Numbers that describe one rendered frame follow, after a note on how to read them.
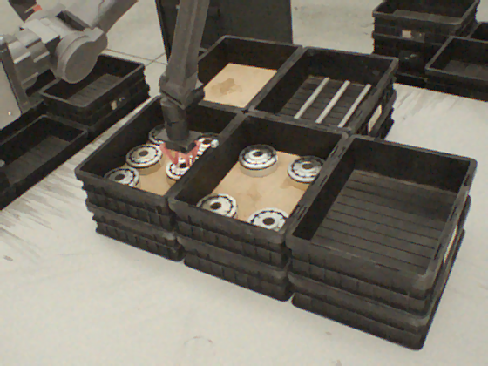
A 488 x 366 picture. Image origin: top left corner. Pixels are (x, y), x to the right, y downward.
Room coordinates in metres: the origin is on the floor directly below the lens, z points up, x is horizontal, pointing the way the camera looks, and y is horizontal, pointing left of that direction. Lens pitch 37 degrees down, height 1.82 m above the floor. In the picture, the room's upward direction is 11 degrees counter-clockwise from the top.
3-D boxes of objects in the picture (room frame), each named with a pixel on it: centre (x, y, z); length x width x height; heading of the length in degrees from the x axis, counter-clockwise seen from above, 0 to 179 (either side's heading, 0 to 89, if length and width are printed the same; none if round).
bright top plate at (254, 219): (1.00, -0.13, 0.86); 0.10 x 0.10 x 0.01
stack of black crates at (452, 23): (2.50, -1.16, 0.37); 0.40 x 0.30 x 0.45; 46
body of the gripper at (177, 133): (1.28, 0.04, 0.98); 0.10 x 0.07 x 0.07; 49
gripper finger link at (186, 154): (1.27, 0.03, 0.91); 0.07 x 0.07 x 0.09; 49
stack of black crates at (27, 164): (2.11, 0.68, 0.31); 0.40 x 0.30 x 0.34; 136
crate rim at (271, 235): (1.13, -0.15, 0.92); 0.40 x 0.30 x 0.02; 142
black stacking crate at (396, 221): (0.94, -0.38, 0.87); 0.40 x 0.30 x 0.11; 142
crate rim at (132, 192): (1.32, 0.09, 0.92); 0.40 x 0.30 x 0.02; 142
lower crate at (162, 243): (1.32, 0.09, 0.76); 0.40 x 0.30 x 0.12; 142
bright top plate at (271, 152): (1.26, -0.16, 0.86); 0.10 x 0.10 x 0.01
